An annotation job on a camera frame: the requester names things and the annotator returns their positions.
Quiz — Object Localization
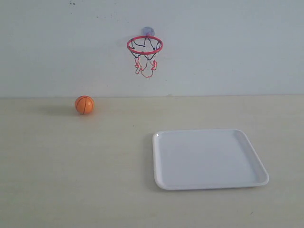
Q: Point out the small orange basketball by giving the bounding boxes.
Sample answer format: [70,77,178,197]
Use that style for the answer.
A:
[75,95,95,114]

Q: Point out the red mini basketball hoop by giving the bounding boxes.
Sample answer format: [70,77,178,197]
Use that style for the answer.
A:
[127,35,163,78]

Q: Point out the white rectangular tray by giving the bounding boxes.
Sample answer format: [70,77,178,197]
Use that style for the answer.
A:
[152,129,269,191]

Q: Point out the clear suction cup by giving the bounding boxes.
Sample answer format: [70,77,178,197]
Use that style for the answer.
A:
[142,27,155,37]

